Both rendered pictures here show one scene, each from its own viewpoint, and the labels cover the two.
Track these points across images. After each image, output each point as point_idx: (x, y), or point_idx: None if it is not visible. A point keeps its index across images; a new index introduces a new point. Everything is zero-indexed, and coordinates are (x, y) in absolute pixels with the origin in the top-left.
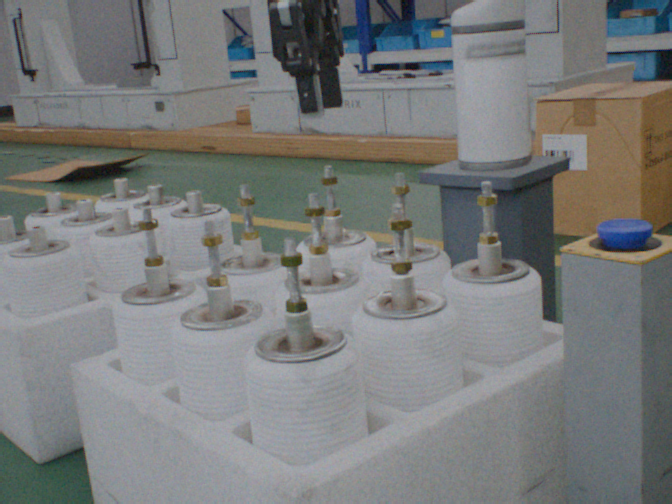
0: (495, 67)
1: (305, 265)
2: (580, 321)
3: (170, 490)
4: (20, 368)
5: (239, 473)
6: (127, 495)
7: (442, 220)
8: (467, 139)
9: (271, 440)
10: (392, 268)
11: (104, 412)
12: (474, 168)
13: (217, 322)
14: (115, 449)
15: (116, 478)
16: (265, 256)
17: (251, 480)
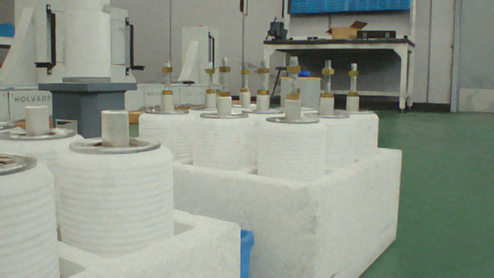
0: (110, 20)
1: (188, 126)
2: (310, 103)
3: (367, 209)
4: (239, 274)
5: (392, 158)
6: (343, 255)
7: (86, 119)
8: (101, 62)
9: (377, 147)
10: (298, 91)
11: (340, 201)
12: (105, 81)
13: (340, 114)
14: (342, 225)
15: (338, 252)
16: (208, 114)
17: (394, 157)
